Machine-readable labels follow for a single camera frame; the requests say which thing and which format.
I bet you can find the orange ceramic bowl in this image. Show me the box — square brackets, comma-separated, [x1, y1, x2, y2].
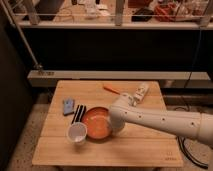
[81, 107, 112, 140]

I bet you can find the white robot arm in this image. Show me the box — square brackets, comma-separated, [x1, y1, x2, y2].
[109, 93, 213, 148]

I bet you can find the orange carrot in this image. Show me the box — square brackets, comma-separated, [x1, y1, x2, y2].
[103, 85, 120, 94]

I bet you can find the white plastic bottle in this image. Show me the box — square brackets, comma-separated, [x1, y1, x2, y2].
[133, 83, 149, 103]

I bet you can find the black striped rectangular block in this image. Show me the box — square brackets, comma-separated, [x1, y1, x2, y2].
[72, 105, 86, 123]

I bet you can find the blue sponge block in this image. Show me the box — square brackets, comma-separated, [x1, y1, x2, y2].
[63, 99, 75, 116]

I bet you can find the wooden slatted table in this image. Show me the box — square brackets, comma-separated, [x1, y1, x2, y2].
[32, 80, 183, 167]

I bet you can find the grey metal ledge beam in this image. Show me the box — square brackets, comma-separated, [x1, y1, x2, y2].
[27, 70, 213, 89]

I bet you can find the diagonal metal pole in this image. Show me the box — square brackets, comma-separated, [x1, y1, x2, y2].
[2, 0, 43, 74]

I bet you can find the black box on shelf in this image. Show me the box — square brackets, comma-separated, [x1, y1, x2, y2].
[131, 8, 154, 22]

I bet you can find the red object on shelf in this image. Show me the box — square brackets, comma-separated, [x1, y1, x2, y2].
[154, 3, 176, 22]

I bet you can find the black floor cable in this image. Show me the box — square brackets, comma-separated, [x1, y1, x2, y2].
[176, 105, 213, 169]

